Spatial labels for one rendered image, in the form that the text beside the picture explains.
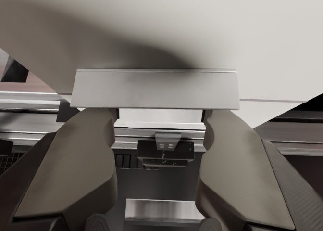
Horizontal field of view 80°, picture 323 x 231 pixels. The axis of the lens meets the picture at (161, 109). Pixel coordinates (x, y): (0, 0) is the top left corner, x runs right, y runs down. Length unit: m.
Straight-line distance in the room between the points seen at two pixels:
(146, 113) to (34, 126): 0.42
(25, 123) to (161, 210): 0.43
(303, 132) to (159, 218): 0.43
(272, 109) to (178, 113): 0.08
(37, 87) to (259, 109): 0.24
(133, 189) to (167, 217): 0.51
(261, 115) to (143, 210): 0.16
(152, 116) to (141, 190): 0.58
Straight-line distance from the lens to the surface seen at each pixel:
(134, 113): 0.18
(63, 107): 0.26
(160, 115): 0.18
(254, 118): 0.20
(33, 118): 0.57
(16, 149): 0.77
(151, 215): 0.24
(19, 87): 0.28
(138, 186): 0.74
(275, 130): 0.55
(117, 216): 0.76
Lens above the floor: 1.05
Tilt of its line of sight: 18 degrees down
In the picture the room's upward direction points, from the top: 178 degrees counter-clockwise
